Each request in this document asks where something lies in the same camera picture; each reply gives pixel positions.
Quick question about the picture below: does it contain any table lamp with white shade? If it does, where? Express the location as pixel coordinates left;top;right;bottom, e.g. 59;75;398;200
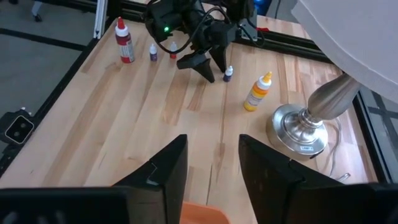
266;0;398;161

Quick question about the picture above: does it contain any blue plastic object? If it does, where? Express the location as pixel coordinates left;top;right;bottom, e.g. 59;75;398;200
253;0;270;16

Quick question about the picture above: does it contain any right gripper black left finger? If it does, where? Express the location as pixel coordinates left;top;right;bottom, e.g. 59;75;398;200
112;134;189;224

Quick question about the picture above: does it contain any large dark red coloring bottle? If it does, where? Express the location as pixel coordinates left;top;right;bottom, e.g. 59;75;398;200
114;17;136;64

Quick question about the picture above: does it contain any silver aluminium extrusion post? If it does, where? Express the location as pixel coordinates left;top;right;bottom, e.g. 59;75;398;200
93;0;108;40

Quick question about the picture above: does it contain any small dark dropper bottle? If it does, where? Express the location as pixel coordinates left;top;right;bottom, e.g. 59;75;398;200
223;65;234;83

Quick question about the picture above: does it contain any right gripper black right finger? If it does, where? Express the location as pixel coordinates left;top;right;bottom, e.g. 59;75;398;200
238;134;344;224

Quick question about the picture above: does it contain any large yellow food coloring bottle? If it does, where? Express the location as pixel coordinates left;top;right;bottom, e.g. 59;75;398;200
243;71;273;112

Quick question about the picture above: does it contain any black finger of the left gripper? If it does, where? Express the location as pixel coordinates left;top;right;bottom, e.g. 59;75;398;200
208;45;228;74
176;51;216;84

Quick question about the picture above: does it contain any grey chair leg with caster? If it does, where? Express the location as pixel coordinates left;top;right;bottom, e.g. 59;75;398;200
30;0;44;23

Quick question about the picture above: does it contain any black table-level camera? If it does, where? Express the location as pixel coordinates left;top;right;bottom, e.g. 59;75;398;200
0;107;35;146

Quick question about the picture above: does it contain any orange plastic basket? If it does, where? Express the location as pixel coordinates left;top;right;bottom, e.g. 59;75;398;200
183;201;231;224

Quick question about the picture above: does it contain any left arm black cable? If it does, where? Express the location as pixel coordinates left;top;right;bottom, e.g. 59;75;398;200
148;6;231;55

